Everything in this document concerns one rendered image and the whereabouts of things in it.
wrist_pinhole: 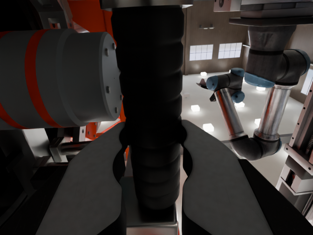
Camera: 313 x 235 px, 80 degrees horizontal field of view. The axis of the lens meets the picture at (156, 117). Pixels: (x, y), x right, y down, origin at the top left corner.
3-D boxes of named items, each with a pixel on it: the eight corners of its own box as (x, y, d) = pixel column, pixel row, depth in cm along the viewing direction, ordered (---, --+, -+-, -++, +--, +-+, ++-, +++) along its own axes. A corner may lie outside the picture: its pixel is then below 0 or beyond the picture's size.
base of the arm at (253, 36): (309, 23, 61) (299, 54, 66) (277, 21, 74) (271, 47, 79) (265, 25, 60) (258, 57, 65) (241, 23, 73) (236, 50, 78)
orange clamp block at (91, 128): (59, 137, 53) (73, 142, 62) (86, 136, 53) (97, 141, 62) (61, 114, 55) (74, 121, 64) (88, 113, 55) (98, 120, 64)
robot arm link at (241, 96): (247, 89, 107) (244, 103, 111) (234, 83, 116) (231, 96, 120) (236, 92, 104) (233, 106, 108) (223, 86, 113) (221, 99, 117)
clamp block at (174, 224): (54, 229, 14) (73, 265, 16) (180, 224, 14) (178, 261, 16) (78, 176, 18) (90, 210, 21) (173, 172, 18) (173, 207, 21)
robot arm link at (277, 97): (291, 53, 69) (258, 165, 96) (319, 49, 73) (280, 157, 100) (264, 49, 79) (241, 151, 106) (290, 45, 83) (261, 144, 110)
